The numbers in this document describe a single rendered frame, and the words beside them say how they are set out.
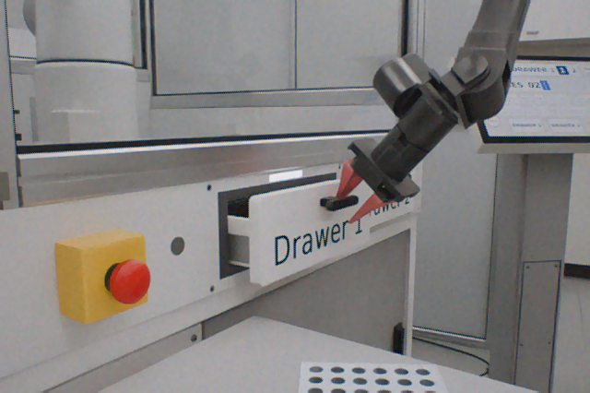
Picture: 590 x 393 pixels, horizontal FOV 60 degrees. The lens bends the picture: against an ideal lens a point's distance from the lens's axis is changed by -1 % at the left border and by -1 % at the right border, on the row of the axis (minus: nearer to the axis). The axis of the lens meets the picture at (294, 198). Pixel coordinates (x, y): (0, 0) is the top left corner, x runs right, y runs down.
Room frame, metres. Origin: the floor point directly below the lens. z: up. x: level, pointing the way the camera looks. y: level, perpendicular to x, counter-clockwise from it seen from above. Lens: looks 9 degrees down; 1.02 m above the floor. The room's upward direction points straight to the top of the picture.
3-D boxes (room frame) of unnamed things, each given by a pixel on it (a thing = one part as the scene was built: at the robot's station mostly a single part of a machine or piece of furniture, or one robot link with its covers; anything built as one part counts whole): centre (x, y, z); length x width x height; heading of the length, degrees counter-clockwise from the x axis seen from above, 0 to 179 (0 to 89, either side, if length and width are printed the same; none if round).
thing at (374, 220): (1.00, -0.18, 0.87); 0.29 x 0.02 x 0.11; 145
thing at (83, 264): (0.47, 0.18, 0.88); 0.07 x 0.05 x 0.07; 145
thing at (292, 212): (0.72, -0.04, 0.87); 0.29 x 0.02 x 0.11; 145
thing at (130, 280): (0.45, 0.15, 0.88); 0.04 x 0.03 x 0.04; 145
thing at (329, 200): (0.70, -0.06, 0.91); 0.07 x 0.04 x 0.01; 145
